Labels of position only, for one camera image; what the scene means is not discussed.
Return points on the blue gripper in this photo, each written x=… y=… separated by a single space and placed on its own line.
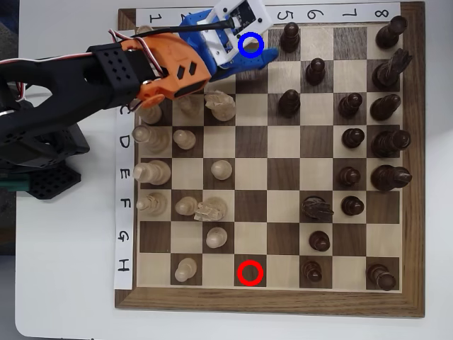
x=244 y=64

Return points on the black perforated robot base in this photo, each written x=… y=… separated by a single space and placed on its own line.
x=53 y=184

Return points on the light wooden knight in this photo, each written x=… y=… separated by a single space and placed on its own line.
x=221 y=106
x=212 y=207

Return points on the dark wooden pawn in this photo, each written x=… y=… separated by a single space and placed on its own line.
x=289 y=39
x=352 y=138
x=311 y=272
x=315 y=72
x=349 y=106
x=352 y=206
x=289 y=104
x=349 y=176
x=319 y=241

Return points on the light wooden pawn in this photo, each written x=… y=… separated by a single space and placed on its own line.
x=216 y=237
x=184 y=139
x=185 y=206
x=185 y=269
x=189 y=108
x=221 y=169

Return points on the wooden chessboard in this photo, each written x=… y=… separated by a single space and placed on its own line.
x=251 y=148

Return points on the white paper strip with numbers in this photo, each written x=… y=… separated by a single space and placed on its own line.
x=332 y=8

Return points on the light wooden bishop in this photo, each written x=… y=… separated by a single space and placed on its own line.
x=150 y=113
x=152 y=204

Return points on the light wooden queen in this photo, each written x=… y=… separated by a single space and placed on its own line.
x=152 y=139

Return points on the light wooden king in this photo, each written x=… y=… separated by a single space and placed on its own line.
x=154 y=172

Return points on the dark wooden knight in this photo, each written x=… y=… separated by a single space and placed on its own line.
x=315 y=209
x=387 y=72

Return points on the dark wooden bishop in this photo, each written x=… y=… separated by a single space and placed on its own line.
x=384 y=108

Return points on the dark wooden rook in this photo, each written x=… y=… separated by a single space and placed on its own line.
x=380 y=277
x=389 y=33

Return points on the white paper strip with letters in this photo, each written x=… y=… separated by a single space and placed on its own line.
x=125 y=159

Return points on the dark wooden queen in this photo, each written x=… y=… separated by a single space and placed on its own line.
x=389 y=143

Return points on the dark wooden king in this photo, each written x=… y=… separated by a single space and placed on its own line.
x=389 y=178

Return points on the green table clamp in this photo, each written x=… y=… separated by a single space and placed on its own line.
x=14 y=184

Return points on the white camera mount with board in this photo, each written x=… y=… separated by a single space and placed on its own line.
x=263 y=16

